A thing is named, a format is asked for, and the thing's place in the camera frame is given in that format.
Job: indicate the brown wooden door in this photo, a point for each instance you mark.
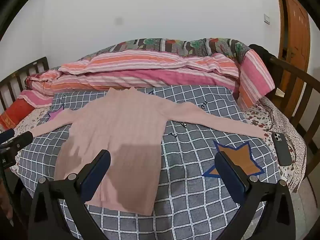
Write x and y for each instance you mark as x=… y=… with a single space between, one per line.
x=297 y=30

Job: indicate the red pillow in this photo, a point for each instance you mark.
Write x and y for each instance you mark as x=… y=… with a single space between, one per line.
x=17 y=112

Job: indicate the dark clothing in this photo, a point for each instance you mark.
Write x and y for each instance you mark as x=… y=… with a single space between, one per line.
x=262 y=51

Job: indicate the pink knitted sweater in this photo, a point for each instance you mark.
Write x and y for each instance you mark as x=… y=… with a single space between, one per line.
x=112 y=130

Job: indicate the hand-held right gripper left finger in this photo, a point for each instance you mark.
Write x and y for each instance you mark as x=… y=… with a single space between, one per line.
x=96 y=177

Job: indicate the black smartphone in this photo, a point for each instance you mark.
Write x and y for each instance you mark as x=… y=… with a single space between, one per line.
x=282 y=150

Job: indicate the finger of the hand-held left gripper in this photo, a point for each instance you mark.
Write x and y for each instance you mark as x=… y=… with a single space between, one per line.
x=7 y=134
x=21 y=140

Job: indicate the grey checked star-print blanket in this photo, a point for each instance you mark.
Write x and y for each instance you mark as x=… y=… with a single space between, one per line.
x=200 y=205

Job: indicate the pink orange striped quilt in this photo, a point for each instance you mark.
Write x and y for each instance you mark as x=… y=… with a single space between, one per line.
x=150 y=77

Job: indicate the dark wooden footboard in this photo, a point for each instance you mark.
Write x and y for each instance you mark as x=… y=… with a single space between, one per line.
x=300 y=75

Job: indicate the floral bed sheet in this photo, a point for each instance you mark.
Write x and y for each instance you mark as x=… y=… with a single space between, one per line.
x=275 y=120

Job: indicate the white wall switch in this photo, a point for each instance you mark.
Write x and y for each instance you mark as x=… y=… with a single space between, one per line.
x=267 y=19

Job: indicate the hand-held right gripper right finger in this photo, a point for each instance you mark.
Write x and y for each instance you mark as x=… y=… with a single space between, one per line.
x=236 y=186

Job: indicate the multicolour floral patterned quilt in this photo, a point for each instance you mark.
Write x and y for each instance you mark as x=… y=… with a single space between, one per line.
x=200 y=46

